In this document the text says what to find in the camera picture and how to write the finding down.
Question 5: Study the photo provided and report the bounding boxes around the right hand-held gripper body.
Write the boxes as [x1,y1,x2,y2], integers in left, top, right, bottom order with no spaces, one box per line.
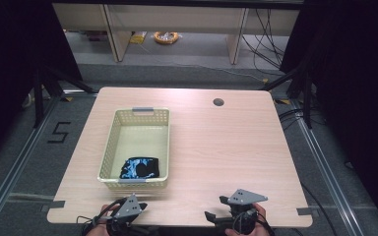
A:
[226,189,269,236]

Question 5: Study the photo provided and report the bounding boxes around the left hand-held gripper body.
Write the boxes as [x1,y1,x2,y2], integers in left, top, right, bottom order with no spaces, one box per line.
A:
[105,194,144,236]

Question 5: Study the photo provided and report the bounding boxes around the black mesh glove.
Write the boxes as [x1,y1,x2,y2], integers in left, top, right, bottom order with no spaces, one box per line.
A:
[119,156,160,180]

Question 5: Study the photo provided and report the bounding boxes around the pale yellow plastic basket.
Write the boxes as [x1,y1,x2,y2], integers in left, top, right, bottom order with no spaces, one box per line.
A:
[96,106,171,191]

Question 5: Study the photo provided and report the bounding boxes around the person's left hand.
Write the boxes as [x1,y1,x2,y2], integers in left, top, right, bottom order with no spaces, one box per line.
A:
[86,204,112,236]

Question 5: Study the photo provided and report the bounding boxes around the person's right hand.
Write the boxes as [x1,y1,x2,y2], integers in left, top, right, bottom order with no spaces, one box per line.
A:
[224,203,270,236]

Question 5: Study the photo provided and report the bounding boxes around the grey tape piece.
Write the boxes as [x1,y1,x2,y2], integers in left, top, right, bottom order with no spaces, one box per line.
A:
[40,200,66,212]
[296,206,314,216]

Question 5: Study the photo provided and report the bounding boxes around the black metal stand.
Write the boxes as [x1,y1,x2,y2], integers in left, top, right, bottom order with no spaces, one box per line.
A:
[259,64,313,130]
[31,64,96,130]

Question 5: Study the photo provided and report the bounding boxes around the black curtain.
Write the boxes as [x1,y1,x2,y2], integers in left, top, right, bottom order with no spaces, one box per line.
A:
[0,0,83,168]
[280,0,378,235]

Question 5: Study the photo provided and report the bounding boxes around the yellow packet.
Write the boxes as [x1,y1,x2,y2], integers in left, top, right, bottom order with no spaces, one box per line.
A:
[129,30,148,45]

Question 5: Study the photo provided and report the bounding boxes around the white desk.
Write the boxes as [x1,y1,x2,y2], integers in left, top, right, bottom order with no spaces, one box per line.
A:
[51,3,300,65]

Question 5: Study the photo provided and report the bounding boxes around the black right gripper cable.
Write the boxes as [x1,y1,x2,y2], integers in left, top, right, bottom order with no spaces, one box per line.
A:
[231,209,270,235]

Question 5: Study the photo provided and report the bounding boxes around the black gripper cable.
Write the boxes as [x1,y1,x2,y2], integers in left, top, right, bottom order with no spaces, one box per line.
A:
[231,209,270,235]
[75,197,126,236]

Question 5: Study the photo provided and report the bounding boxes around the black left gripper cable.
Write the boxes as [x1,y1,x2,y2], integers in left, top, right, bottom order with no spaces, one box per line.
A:
[75,197,126,236]

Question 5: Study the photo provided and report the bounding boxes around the black floor cable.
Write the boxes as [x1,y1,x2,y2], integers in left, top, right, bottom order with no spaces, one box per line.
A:
[299,182,340,236]

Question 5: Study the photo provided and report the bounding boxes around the aluminium floor rail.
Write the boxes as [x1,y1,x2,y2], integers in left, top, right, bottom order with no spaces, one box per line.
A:
[0,92,62,232]
[289,97,366,236]

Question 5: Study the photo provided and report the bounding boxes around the black floor cables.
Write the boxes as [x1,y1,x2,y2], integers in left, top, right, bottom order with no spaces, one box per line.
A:
[277,107,326,131]

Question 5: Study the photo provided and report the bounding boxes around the thin white floor cable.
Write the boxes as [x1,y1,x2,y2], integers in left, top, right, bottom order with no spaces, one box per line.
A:
[137,42,268,83]

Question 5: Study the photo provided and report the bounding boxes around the bundle of black cables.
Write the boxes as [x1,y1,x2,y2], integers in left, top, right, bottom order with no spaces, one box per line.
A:
[241,8,287,71]

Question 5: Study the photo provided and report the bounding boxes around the orange cable coil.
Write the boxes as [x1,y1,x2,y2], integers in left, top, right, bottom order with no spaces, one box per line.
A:
[153,30,180,45]

